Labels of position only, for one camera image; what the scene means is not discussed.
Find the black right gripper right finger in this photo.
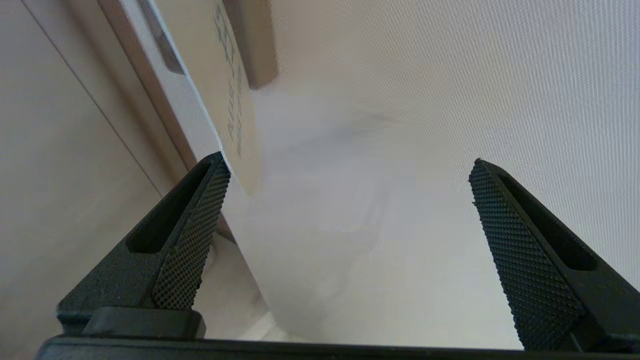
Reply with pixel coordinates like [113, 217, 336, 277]
[468, 158, 640, 354]

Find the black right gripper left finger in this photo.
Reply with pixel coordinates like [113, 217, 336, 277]
[56, 151, 232, 341]

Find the brown door lock plate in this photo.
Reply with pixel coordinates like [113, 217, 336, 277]
[222, 0, 279, 91]

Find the brown door edge faceplate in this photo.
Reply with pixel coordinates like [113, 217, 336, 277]
[136, 0, 187, 77]

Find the white room door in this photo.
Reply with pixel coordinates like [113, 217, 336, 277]
[97, 0, 640, 351]

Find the white and blue door hanger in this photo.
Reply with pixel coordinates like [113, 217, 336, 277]
[152, 0, 264, 197]

